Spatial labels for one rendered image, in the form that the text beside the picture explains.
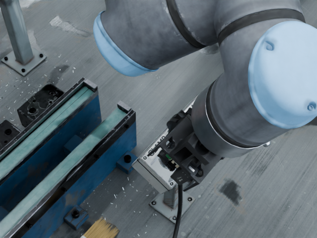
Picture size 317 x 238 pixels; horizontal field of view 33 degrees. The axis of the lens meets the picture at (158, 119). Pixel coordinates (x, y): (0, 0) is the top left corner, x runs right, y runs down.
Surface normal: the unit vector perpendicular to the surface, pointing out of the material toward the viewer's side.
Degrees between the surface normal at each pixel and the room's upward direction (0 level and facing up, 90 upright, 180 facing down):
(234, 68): 67
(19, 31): 90
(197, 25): 76
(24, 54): 90
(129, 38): 59
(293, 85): 28
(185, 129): 24
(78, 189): 90
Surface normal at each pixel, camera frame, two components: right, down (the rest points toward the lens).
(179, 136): 0.33, -0.32
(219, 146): -0.44, 0.78
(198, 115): -0.94, -0.02
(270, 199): 0.02, -0.57
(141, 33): -0.44, 0.32
